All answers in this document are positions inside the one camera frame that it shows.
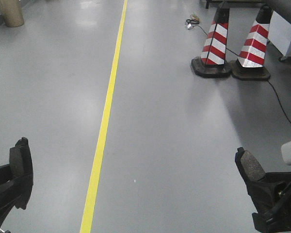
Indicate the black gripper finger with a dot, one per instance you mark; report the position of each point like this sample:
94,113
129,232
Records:
15,193
5,176
270,192

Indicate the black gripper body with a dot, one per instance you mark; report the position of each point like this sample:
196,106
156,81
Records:
272,223

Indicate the dark brake pad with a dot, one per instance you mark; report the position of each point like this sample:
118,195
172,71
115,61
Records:
249,168
21,167

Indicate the right red white cone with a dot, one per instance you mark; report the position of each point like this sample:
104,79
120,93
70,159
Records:
249,65

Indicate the red white cone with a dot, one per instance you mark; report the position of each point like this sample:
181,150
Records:
212,60
249,65

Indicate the left red white cone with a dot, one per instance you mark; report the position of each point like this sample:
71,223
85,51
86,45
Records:
212,60

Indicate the brown cardboard tube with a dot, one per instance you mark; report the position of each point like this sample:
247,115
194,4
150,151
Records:
12,13

